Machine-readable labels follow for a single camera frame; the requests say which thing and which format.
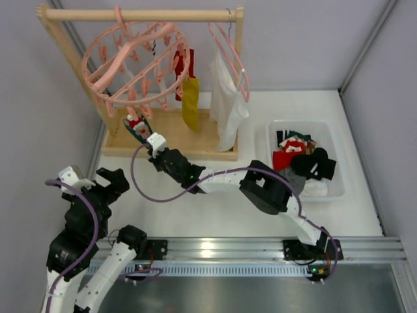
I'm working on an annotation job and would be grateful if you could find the grey sock in bin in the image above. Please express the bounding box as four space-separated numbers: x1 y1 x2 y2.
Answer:
279 167 306 195

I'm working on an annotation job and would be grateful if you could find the yellow sock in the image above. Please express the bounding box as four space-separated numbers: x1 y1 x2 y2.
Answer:
182 78 199 132

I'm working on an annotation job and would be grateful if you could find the aluminium frame rail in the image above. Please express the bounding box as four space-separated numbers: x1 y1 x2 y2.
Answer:
87 237 408 278

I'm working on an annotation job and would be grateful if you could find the black white striped sock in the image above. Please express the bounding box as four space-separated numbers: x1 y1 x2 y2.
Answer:
276 130 291 151

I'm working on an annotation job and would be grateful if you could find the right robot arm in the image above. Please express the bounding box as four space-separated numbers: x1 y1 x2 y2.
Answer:
148 148 330 253

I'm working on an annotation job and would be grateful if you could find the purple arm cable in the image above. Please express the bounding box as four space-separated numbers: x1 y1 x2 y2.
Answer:
130 145 339 281
44 179 164 313

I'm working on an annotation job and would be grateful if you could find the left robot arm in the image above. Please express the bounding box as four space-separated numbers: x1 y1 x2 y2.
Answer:
42 166 147 312

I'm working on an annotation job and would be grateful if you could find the dark green christmas sock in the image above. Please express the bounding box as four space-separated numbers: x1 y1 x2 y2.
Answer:
123 113 153 144

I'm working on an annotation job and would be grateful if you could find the pink clothes hanger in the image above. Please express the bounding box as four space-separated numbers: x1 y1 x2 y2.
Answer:
208 22 251 103

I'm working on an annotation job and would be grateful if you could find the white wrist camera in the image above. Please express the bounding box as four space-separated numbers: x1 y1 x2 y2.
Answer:
59 165 96 191
146 132 167 158

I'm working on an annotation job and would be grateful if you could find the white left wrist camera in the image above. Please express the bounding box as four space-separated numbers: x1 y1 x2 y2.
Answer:
59 165 96 191

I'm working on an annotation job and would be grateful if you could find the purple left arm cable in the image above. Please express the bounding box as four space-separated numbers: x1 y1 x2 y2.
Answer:
44 179 164 313

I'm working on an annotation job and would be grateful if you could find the wooden clothes rack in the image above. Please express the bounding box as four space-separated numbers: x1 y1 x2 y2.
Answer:
36 5 244 161

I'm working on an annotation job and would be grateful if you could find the white shirt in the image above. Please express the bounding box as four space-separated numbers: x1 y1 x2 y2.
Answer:
209 50 249 152

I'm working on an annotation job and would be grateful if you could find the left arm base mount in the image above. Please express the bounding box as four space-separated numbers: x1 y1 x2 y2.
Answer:
123 239 168 282

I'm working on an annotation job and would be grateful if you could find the clear plastic bin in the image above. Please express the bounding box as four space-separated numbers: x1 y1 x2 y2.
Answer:
266 119 348 201

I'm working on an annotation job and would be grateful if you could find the pink round clip hanger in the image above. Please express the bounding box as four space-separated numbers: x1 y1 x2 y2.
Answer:
81 6 192 120

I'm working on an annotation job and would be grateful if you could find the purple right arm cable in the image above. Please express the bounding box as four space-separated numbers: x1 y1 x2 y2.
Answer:
130 145 339 281

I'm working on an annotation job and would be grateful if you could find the white sock in bin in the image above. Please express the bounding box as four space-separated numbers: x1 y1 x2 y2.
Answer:
300 181 328 197

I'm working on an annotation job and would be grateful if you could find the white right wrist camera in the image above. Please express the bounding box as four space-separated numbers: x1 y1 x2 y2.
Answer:
146 132 167 158

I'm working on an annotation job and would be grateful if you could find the red santa sock in bin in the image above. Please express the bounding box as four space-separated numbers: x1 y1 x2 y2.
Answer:
272 139 306 171

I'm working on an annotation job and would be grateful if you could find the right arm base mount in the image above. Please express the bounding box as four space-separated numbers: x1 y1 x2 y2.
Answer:
283 239 344 283

